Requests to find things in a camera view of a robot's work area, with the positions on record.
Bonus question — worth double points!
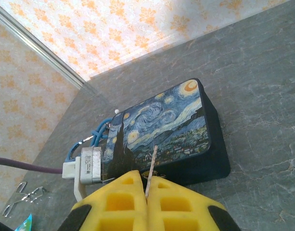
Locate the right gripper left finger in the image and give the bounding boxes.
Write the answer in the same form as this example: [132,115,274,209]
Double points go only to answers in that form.
[57,169,148,231]

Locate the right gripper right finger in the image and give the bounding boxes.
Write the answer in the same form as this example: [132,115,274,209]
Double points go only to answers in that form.
[146,175,241,231]

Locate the small brass keys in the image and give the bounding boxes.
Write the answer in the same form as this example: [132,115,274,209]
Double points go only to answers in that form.
[145,145,159,201]

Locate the starry night painted box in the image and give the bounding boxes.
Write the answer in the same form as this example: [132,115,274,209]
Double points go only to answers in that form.
[101,77,231,186]

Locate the blue white snack packet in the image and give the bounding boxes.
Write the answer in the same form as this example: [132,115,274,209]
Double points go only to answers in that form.
[15,212,34,231]

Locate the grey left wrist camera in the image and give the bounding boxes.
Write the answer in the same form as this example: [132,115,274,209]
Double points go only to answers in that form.
[62,147,105,203]

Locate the blue cord with white ends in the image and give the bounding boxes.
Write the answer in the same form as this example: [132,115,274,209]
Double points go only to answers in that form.
[65,109,121,165]

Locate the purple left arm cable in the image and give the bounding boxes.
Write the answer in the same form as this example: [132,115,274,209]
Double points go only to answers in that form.
[0,156,64,175]

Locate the aluminium frame post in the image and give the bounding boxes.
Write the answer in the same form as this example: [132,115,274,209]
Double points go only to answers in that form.
[0,3,87,89]

